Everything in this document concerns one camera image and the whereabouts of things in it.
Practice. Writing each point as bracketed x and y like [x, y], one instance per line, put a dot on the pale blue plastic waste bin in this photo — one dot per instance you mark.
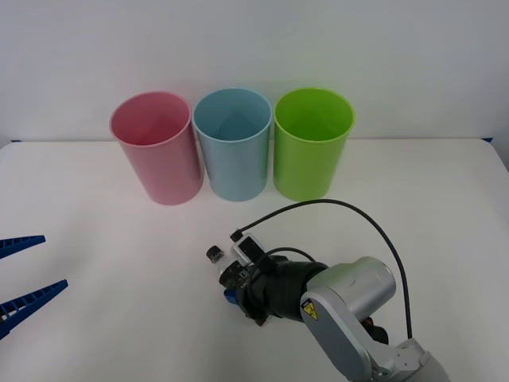
[234, 171]

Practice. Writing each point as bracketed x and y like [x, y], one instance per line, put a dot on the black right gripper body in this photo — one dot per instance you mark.
[260, 296]

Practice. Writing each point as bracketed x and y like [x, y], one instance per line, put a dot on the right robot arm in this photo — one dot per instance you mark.
[354, 302]

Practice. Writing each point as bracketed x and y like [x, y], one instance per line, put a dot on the small bottle with black cap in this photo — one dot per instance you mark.
[222, 267]

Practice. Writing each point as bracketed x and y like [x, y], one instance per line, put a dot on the pink plastic waste bin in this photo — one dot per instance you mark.
[167, 175]

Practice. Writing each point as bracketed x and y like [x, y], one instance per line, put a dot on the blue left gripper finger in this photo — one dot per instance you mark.
[20, 242]
[32, 300]

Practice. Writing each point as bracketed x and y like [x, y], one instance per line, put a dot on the green plastic waste bin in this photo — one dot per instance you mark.
[306, 171]

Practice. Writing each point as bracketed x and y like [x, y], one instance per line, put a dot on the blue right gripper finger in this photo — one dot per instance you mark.
[230, 297]

